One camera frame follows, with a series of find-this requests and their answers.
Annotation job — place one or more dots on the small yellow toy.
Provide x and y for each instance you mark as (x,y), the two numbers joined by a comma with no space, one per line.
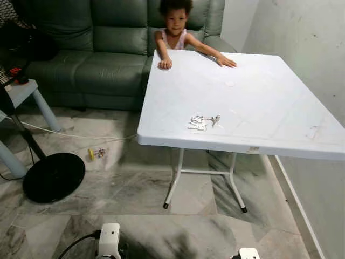
(91,155)

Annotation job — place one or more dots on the black round fan stand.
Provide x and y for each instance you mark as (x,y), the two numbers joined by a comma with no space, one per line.
(54,178)

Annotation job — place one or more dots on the green leather sofa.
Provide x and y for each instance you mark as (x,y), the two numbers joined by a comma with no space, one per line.
(102,70)

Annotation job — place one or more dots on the dark bundle of clothes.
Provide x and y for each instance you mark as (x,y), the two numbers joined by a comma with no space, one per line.
(21,43)

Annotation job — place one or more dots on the white folding table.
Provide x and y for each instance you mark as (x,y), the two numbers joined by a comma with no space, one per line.
(259,108)

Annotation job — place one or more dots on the small grey side table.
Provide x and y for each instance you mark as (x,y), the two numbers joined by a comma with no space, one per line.
(21,91)

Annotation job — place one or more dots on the small child in pink top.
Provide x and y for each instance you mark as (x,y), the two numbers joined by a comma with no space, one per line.
(175,21)

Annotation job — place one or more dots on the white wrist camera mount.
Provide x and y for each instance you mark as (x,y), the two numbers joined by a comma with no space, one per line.
(109,240)
(249,254)

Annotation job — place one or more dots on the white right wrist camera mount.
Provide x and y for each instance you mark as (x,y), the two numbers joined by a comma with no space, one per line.
(249,254)

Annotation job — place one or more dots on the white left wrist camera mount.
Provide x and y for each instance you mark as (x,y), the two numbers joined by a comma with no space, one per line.
(109,240)

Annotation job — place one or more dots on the silver bunch of keys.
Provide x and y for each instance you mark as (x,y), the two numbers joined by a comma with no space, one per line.
(199,126)

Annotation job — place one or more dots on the red and black gadget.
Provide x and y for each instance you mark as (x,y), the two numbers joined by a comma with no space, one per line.
(19,80)

